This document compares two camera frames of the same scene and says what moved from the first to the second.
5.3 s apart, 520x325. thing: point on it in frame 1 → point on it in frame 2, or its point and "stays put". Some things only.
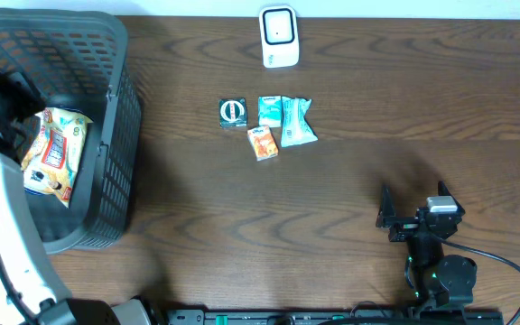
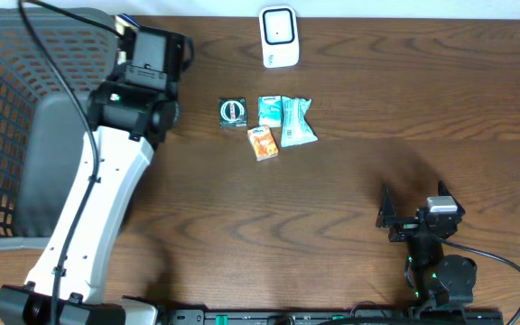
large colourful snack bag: (54, 153) → (120, 25)
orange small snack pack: (263, 142) stays put
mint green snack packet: (295, 129) stays put
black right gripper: (404, 226) stays put
